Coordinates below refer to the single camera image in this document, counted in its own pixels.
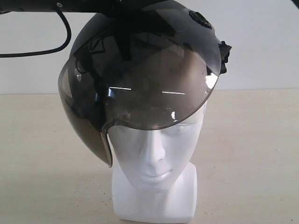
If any black helmet with tinted visor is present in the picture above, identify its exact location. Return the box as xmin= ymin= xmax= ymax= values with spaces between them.
xmin=57 ymin=0 xmax=232 ymax=166

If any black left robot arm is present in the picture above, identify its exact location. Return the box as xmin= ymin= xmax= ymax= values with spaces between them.
xmin=0 ymin=0 xmax=185 ymax=18

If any white mannequin head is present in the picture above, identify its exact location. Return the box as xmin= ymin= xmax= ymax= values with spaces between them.
xmin=108 ymin=105 xmax=206 ymax=224

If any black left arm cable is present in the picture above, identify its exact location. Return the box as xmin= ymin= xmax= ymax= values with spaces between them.
xmin=0 ymin=10 xmax=72 ymax=58

